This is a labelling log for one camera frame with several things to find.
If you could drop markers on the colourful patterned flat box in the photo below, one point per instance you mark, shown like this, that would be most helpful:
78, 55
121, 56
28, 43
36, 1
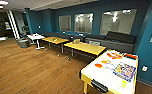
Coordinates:
124, 71

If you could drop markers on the white rectangular panel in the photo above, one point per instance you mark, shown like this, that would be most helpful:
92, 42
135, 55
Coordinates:
94, 43

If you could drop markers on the small white table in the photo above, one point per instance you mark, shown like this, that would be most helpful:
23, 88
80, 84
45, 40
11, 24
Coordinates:
35, 36

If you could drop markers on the white wall outlet plate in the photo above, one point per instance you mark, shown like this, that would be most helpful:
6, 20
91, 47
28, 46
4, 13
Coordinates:
144, 68

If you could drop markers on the long yellow table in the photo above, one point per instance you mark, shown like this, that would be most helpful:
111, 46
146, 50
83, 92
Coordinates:
85, 48
55, 40

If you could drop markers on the grey round ottoman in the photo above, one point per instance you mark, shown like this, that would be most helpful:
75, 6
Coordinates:
22, 43

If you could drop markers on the yellow white gaming table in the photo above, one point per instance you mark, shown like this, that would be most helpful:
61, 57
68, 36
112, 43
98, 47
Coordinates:
105, 75

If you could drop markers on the small tan box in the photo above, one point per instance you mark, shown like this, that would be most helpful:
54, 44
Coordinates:
76, 41

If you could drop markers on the grey sofa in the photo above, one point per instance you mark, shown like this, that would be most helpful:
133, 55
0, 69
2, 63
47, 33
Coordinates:
118, 41

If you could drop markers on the interior glass window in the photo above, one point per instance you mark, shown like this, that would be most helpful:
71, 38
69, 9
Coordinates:
118, 21
83, 23
65, 23

